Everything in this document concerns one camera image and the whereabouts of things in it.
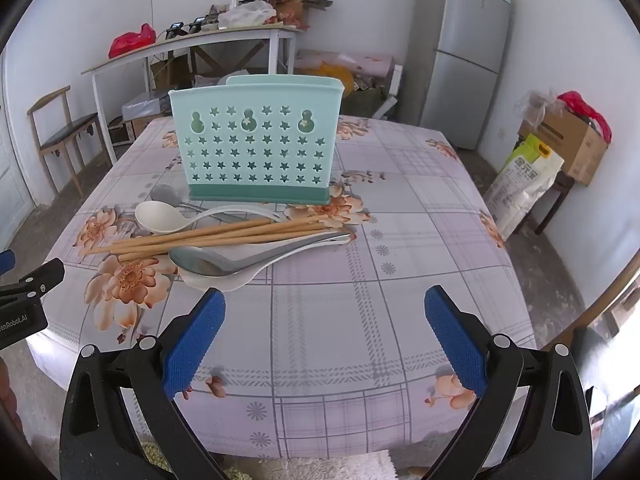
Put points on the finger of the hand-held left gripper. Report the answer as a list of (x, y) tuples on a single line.
[(6, 261), (35, 280)]

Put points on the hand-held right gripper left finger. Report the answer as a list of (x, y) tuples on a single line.
[(197, 340)]

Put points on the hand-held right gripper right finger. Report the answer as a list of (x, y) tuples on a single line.
[(455, 340)]

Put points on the white plastic spoon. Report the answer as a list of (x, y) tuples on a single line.
[(220, 284), (155, 217)]

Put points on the metal spoon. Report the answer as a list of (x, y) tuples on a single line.
[(200, 260), (165, 194)]

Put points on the pile of wooden chopsticks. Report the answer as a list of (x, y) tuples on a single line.
[(200, 239)]

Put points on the teal plastic utensil holder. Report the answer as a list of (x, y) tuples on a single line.
[(260, 160)]

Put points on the white door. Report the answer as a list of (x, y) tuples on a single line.
[(10, 170)]

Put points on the floral tablecloth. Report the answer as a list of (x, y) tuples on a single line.
[(325, 310)]

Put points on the wooden chair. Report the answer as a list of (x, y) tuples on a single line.
[(65, 135)]

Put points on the white rice sack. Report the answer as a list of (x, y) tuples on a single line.
[(525, 185)]

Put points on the dark wooden stool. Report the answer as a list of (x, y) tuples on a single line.
[(552, 200)]

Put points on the grey lidded box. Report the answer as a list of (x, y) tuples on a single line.
[(145, 105)]

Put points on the large cardboard box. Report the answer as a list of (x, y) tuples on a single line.
[(565, 147)]

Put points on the open cardboard box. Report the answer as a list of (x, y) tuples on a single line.
[(170, 72)]

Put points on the clear plastic bag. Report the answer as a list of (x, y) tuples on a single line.
[(537, 105)]

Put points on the red plastic bag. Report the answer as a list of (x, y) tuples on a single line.
[(130, 42), (585, 110)]

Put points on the black device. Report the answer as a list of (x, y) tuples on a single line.
[(176, 30), (198, 23)]

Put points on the silver refrigerator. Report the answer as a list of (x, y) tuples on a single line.
[(460, 50)]

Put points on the yellow plastic bag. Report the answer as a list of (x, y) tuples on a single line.
[(337, 74)]

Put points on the white long table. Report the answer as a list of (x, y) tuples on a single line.
[(200, 40)]

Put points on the pink floral package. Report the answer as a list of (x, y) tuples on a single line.
[(345, 62)]

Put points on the white plastic bag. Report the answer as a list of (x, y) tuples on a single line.
[(247, 14)]

